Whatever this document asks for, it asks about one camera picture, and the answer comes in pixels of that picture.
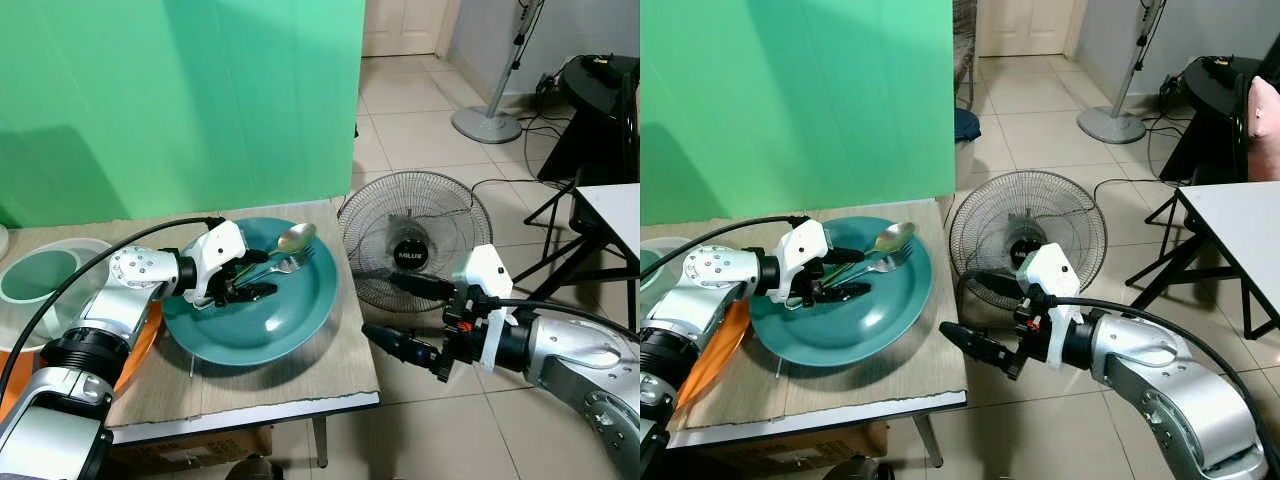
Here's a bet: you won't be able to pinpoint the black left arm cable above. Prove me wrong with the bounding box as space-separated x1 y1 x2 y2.
640 214 809 281
0 215 226 401

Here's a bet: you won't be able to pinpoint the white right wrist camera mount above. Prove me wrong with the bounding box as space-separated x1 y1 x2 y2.
1016 243 1081 363
452 244 521 373

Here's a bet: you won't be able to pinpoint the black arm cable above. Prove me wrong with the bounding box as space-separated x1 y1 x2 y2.
0 215 226 401
490 297 641 346
1050 295 1280 471
640 214 809 281

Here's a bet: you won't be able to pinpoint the metal fork green handle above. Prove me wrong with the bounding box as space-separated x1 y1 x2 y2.
245 248 316 291
840 248 913 291

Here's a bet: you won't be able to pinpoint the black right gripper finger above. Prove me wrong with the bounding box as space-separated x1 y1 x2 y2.
968 270 1029 299
940 322 1021 379
390 272 459 301
362 324 449 381

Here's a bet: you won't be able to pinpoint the grey pedestal fan stand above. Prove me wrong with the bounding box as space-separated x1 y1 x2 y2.
1077 0 1166 145
451 0 546 145

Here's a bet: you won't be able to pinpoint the black cage floor fan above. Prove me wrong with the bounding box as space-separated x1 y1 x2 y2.
948 185 1109 311
338 170 494 313

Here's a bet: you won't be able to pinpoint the brown cardboard box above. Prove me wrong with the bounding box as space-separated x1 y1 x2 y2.
720 422 889 471
105 425 273 473

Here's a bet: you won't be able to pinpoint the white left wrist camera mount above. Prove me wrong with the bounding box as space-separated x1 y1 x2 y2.
775 220 832 301
185 220 249 302

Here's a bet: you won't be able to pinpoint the grey woven chair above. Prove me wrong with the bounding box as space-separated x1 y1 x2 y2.
955 0 979 109

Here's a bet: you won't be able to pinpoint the translucent white bowl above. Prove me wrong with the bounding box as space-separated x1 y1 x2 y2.
640 237 693 301
0 237 113 353

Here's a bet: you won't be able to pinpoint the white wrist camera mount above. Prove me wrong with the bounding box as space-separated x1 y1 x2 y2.
775 220 832 301
452 244 521 373
185 220 249 302
1016 243 1081 363

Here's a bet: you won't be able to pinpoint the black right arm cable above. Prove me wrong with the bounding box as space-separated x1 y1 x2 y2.
1050 295 1280 471
490 297 641 346

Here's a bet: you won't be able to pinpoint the white folding table black legs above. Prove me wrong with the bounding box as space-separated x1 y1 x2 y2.
520 183 641 331
1128 182 1280 341

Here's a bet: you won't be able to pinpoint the metal spoon green handle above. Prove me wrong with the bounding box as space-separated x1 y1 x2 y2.
240 222 318 281
835 221 917 281

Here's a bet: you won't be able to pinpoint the pink cloth item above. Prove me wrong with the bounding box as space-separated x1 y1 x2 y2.
1247 75 1280 183

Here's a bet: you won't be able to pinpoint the orange plate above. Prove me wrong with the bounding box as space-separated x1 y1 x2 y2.
675 300 751 416
0 300 164 421

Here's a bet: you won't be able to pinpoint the white table with wood cover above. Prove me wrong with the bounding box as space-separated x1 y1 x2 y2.
0 200 381 469
640 200 969 469

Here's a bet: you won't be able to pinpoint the white door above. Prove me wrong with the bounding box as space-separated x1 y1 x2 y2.
978 0 1086 58
362 0 461 58

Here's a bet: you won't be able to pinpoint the black floor fan cable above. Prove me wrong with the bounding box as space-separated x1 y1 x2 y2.
1093 177 1183 201
470 177 549 196

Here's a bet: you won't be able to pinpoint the black round furniture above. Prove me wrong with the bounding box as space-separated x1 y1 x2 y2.
1160 55 1263 183
538 55 641 186

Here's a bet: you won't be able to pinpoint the large teal plate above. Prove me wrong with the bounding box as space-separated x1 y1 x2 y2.
162 217 339 367
750 216 933 368

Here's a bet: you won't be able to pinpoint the green backdrop screen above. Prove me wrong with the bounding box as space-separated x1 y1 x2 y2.
640 0 956 226
0 0 366 229

